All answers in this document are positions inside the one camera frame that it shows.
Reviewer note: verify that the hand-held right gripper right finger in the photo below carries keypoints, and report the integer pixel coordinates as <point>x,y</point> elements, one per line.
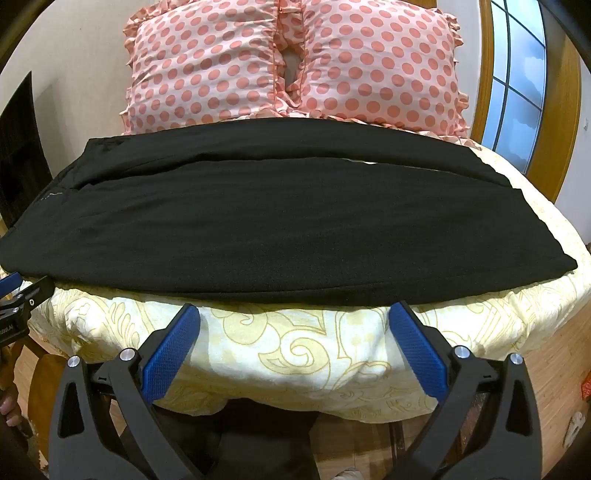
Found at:
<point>415,350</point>

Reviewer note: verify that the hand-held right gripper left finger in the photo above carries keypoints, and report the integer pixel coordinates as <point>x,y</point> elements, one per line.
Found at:
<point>171,355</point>

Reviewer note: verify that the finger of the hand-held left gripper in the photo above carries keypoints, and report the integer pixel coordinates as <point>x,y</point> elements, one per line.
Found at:
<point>34,290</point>
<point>10,280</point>

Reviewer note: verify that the black pants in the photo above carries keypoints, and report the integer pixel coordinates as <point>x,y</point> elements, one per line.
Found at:
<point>277,221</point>

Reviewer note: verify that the person's left hand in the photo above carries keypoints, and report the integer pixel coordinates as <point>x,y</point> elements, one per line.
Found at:
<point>8,406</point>

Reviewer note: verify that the yellow patterned bed sheet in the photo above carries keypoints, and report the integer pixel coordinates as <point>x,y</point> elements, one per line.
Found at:
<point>300,341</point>

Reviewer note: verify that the dark wooden cabinet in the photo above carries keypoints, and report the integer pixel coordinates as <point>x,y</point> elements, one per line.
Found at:
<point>23,152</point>

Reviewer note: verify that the pink polka dot pillow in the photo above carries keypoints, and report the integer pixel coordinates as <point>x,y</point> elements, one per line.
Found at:
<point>378,64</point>
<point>203,64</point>

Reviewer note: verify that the wooden framed window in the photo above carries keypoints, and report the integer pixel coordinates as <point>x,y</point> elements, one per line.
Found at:
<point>521,69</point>

